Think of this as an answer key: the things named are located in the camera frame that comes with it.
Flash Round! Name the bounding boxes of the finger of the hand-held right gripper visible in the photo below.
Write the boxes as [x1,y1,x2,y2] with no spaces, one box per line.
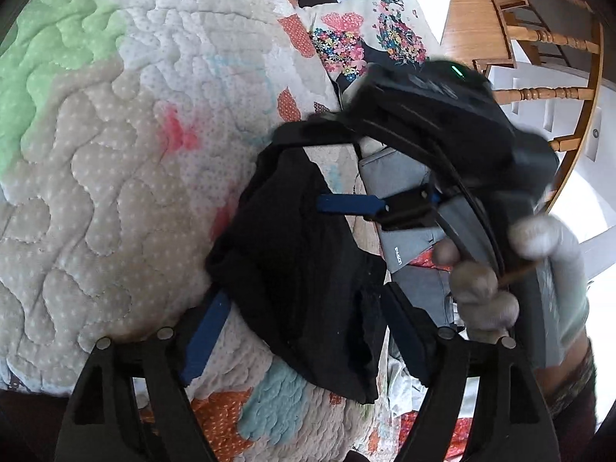
[316,187,439,231]

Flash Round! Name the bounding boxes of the black pants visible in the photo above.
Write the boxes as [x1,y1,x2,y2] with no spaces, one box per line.
[204,120,388,405]

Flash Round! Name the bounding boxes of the floral patterned cloth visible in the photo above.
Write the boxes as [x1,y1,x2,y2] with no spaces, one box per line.
[308,0,441,87]

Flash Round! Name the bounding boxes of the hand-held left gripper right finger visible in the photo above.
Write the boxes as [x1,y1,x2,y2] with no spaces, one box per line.
[382,283,561,462]

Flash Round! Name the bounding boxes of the person's right hand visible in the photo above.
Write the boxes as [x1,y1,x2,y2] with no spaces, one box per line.
[433,216,592,369]

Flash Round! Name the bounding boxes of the black cable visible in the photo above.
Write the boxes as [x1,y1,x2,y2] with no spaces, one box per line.
[375,120,506,275]

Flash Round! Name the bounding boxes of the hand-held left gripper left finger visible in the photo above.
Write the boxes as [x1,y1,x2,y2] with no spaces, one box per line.
[54,291,233,462]

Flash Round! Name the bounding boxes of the white towel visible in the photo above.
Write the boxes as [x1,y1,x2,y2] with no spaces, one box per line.
[385,341,424,415]

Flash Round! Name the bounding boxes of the wooden chair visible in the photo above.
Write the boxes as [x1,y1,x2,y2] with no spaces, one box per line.
[474,0,604,217]

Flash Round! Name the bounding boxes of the quilted patchwork bed blanket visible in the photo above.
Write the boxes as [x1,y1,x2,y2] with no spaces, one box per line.
[0,0,390,462]

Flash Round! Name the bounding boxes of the red floral cloth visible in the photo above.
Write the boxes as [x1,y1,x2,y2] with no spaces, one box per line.
[380,411,470,462]

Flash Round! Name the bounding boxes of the grey folded garment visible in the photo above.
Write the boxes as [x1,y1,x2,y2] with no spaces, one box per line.
[357,137,465,275]

